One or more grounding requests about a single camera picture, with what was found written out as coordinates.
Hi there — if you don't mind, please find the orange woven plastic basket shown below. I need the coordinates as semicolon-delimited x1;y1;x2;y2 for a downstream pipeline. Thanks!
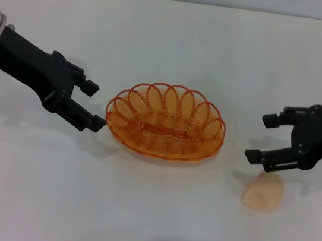
99;74;232;169

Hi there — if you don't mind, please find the beige bread roll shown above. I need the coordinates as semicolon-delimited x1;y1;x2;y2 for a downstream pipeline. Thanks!
240;170;288;215

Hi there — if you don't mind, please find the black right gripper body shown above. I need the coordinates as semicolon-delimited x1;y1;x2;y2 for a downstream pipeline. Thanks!
286;100;322;173

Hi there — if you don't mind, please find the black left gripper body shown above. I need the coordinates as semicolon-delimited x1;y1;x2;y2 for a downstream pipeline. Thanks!
0;26;83;104

